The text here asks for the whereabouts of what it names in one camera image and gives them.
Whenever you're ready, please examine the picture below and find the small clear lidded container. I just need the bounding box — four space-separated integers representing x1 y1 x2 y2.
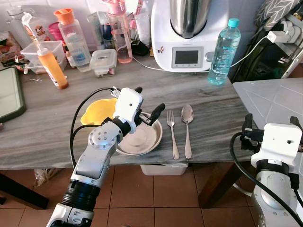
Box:
89 49 118 78

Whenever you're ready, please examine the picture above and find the pink plastic cup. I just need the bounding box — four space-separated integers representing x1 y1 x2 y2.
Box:
47 22 65 43

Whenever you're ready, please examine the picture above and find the white power adapter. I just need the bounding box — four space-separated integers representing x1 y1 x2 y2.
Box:
266 21 297 44

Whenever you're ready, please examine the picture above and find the clear glass jug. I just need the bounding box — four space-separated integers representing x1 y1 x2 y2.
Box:
6 6 36 48

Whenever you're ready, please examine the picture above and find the grey patterned cloth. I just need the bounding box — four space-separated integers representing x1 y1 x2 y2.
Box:
255 0 303 29

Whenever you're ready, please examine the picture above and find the white metal frame bar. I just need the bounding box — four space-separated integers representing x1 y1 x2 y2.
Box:
279 45 303 79

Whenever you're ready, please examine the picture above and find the orange sauce squeeze bottle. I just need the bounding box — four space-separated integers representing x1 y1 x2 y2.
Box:
37 47 70 90

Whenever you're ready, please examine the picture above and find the black bag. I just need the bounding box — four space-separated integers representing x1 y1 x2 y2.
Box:
232 27 303 84

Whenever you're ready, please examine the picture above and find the white kitchen machine steel bowl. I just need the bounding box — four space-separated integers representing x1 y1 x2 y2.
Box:
151 0 232 73

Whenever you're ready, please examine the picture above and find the dark wooden furniture beam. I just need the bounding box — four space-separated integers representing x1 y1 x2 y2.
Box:
0 172 51 210

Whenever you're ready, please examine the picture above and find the blue water bottle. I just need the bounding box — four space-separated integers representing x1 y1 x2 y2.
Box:
207 18 241 87

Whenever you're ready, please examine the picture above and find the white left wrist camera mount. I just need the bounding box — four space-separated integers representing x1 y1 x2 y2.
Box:
115 87 144 122

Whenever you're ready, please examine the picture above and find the dark wooden table leg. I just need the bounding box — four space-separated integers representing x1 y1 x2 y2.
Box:
197 162 243 209

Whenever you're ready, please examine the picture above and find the printed food packet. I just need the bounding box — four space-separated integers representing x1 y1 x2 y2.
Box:
0 31 25 70

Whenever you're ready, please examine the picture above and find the clear bottle orange cap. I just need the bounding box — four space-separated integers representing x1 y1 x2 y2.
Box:
53 8 92 73

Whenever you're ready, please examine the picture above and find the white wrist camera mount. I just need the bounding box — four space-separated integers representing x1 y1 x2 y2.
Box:
115 87 144 122
251 122 303 166

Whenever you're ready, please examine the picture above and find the yellow plastic bowl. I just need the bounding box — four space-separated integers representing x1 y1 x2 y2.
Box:
80 98 118 127

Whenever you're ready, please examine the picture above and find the pink drinking bottle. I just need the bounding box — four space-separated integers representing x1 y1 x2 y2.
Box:
105 0 134 64

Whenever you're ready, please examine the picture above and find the white plastic bin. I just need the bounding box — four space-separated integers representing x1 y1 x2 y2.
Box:
140 163 189 176

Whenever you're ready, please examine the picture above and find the clear plastic storage box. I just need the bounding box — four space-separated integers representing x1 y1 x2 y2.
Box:
20 41 67 75

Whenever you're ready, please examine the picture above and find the green rimmed cutting board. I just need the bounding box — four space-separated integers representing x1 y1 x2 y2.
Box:
0 67 27 124

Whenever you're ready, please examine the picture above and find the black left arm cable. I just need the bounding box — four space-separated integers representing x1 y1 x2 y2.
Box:
70 87 117 169

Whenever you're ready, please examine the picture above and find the round steel plate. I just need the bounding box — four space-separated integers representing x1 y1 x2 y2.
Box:
116 113 163 156

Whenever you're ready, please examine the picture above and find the steel spoon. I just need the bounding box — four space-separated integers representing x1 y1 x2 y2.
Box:
181 105 195 160

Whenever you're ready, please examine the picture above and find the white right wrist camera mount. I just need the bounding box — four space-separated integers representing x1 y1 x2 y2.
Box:
251 122 303 166

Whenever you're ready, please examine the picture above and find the steel fork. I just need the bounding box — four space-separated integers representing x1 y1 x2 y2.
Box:
167 110 180 160

